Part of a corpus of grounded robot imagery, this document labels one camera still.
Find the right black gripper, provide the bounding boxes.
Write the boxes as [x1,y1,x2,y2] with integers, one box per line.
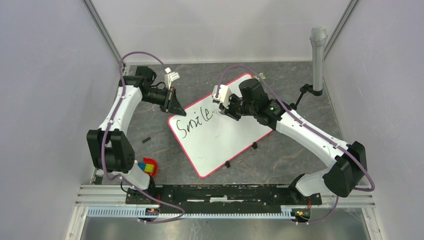
[219,92,257,121]

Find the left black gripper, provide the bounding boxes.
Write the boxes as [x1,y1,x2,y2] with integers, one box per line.
[141,86,187,117]

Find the black marker cap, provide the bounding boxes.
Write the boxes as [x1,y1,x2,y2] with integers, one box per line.
[142,137,151,144]

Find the pink framed whiteboard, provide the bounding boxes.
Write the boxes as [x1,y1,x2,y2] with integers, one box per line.
[168,94,272,178]

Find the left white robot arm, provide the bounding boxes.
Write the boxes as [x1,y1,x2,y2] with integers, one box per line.
[86,66,187,204]

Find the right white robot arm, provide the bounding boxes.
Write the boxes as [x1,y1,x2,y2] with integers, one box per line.
[212,78,367,204]

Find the green number dice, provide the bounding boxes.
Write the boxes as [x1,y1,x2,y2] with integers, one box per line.
[254,72,267,81]

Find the red bowl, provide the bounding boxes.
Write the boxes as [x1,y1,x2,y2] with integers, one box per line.
[138,158,158,177]

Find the colourful block toy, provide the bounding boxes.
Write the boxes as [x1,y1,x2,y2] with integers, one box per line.
[137,162,156,175]

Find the silver microphone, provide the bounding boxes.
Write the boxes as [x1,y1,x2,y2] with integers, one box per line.
[309,25,328,96]

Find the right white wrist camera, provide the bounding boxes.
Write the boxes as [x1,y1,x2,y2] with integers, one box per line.
[211,84,233,109]

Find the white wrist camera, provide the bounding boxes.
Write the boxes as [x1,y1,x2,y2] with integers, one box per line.
[211,84,233,109]
[164,67,180,90]

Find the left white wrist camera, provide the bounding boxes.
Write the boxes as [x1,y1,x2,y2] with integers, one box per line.
[164,67,180,90]

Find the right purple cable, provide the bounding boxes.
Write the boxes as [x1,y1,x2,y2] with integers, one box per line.
[216,64,376,225]

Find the purple cable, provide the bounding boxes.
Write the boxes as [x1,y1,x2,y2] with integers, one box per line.
[100,51,186,225]
[216,64,376,225]

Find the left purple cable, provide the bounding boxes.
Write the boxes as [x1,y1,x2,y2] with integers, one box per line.
[100,51,186,225]

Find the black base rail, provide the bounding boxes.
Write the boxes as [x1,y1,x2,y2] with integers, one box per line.
[125,184,322,216]

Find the aluminium toothed rail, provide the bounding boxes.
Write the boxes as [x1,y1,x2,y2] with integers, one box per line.
[86,204,312,220]

